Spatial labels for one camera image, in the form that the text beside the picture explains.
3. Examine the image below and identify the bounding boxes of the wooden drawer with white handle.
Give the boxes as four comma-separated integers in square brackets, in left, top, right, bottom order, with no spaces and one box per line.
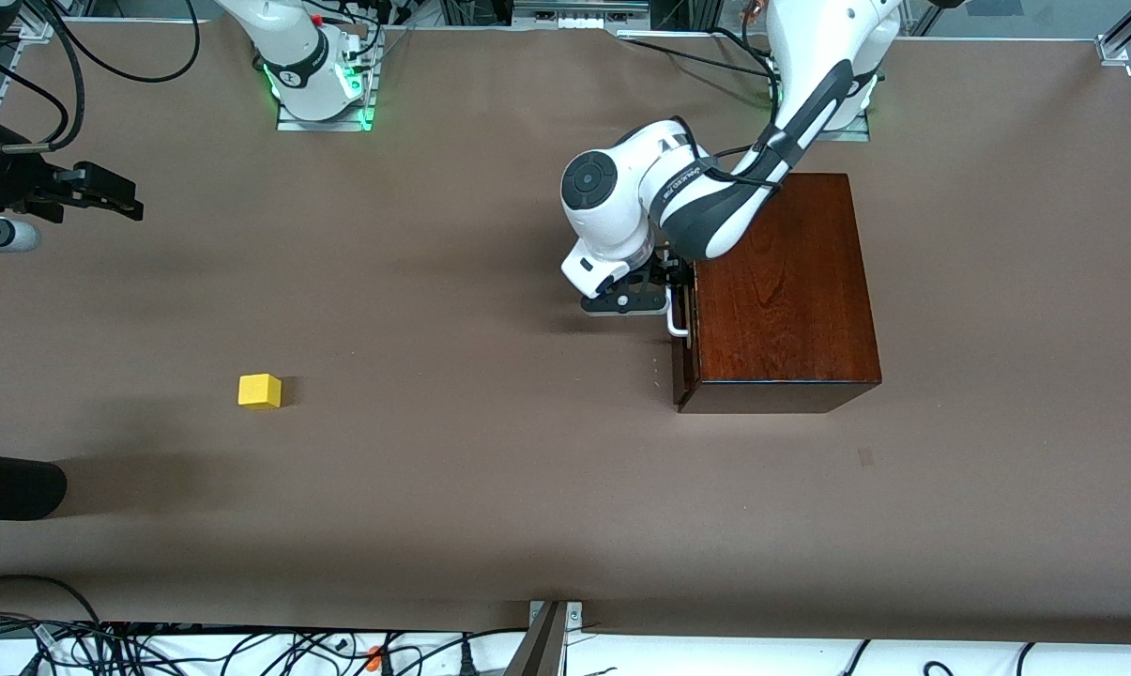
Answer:
[666,282,700,410]

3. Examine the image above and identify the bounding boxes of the yellow cube block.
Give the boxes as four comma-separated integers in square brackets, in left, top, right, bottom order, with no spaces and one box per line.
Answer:
[237,373,283,411]

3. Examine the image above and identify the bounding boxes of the dark brown wooden cabinet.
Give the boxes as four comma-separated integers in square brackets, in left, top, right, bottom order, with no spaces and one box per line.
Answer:
[675,172,882,414]

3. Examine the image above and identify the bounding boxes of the white power strip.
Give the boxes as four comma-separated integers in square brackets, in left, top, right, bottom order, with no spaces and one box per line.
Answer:
[512,0,651,30]

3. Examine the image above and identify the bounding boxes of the black rounded object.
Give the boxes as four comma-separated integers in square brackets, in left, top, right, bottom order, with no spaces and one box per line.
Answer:
[0,452,68,521]

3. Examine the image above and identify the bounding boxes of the aluminium profile beam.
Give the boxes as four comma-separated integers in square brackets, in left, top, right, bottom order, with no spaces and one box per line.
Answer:
[503,601,571,676]

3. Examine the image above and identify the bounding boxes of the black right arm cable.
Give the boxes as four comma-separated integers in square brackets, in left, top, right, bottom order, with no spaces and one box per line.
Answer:
[21,0,201,85]
[0,14,88,153]

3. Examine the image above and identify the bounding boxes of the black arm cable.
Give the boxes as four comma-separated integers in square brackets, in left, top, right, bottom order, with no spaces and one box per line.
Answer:
[21,0,201,85]
[0,14,88,153]
[668,115,791,189]

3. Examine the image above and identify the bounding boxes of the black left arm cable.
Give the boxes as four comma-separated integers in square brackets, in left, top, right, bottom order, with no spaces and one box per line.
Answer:
[668,115,791,189]

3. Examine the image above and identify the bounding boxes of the aluminium frame rail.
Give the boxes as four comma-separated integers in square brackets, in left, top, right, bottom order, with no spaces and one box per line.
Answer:
[0,0,61,123]

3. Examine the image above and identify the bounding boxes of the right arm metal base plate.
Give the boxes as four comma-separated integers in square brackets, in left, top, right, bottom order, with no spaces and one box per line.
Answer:
[276,89,376,133]

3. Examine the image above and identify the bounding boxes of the black cable on table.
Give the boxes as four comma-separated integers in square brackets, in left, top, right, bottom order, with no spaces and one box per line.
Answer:
[617,28,782,95]

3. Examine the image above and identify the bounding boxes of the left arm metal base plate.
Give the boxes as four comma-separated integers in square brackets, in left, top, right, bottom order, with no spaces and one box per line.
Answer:
[770,103,872,143]

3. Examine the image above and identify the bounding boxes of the metal table edge bracket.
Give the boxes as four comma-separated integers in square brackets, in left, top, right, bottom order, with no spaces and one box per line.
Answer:
[527,600,584,628]

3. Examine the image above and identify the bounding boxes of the black floor cable loop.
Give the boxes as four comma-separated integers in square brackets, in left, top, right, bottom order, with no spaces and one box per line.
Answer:
[0,574,106,639]

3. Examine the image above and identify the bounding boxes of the black floor cable tangle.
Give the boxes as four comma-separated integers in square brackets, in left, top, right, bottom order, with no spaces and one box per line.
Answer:
[0,615,528,676]

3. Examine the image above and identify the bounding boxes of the aluminium frame corner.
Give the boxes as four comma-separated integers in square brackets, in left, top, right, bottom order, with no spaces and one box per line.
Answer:
[1094,0,1131,67]

